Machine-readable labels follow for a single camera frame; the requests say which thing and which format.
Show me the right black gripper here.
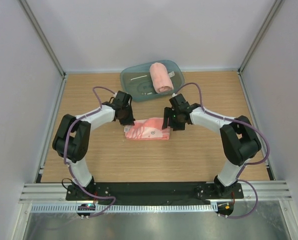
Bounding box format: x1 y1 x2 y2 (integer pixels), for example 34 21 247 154
162 107 185 132

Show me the teal translucent plastic bin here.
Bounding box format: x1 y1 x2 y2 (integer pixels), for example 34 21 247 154
120 60 185 102

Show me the long pink towel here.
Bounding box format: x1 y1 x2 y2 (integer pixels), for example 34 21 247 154
149 62 174 94

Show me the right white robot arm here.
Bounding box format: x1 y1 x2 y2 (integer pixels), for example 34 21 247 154
162 94 262 198

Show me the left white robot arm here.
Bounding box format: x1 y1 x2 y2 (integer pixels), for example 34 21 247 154
52 91 135 200

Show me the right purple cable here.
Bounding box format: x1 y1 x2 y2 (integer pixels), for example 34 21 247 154
172 82 272 221

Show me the slotted white cable duct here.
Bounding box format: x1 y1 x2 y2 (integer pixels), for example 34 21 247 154
30 203 218 214

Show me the left aluminium frame post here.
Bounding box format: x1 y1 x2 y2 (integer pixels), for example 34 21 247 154
17 0 66 79

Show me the aluminium frame post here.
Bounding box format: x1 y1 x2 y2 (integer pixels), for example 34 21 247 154
238 0 285 76
17 0 66 79

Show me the right aluminium frame post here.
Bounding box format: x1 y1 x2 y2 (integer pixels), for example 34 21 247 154
238 0 285 76

